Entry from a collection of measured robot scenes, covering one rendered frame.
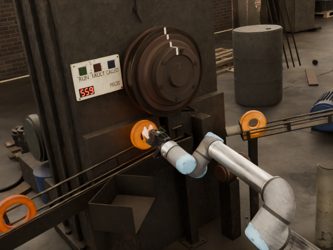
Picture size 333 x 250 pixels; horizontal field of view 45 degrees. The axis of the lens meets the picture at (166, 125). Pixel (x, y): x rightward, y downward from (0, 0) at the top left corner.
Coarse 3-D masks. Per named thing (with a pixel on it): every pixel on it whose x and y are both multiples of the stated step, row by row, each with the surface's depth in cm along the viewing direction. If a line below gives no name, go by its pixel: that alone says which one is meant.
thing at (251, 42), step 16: (240, 32) 462; (256, 32) 452; (272, 32) 452; (240, 48) 467; (256, 48) 457; (272, 48) 459; (240, 64) 475; (256, 64) 464; (272, 64) 465; (240, 80) 483; (256, 80) 471; (272, 80) 472; (240, 96) 491; (256, 96) 477; (272, 96) 479
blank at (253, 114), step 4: (248, 112) 243; (252, 112) 241; (256, 112) 241; (260, 112) 243; (244, 116) 242; (248, 116) 242; (252, 116) 242; (256, 116) 242; (260, 116) 242; (264, 116) 243; (244, 120) 243; (248, 120) 243; (260, 120) 243; (264, 120) 243; (244, 124) 244; (248, 124) 244; (260, 124) 244; (264, 124) 244; (244, 128) 245; (248, 128) 245; (252, 128) 245; (264, 128) 245; (260, 132) 246
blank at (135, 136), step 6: (144, 120) 211; (138, 126) 207; (144, 126) 210; (156, 126) 214; (132, 132) 208; (138, 132) 208; (132, 138) 208; (138, 138) 209; (138, 144) 210; (144, 144) 212
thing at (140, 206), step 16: (112, 176) 195; (128, 176) 194; (144, 176) 191; (112, 192) 195; (128, 192) 198; (144, 192) 195; (96, 208) 173; (112, 208) 170; (128, 208) 168; (144, 208) 187; (96, 224) 177; (112, 224) 174; (128, 224) 171; (128, 240) 191
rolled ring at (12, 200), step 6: (6, 198) 179; (12, 198) 178; (18, 198) 180; (24, 198) 182; (0, 204) 177; (6, 204) 177; (12, 204) 179; (24, 204) 183; (30, 204) 184; (0, 210) 176; (30, 210) 185; (36, 210) 187; (0, 216) 177; (30, 216) 185; (0, 222) 178; (0, 228) 178; (6, 228) 180
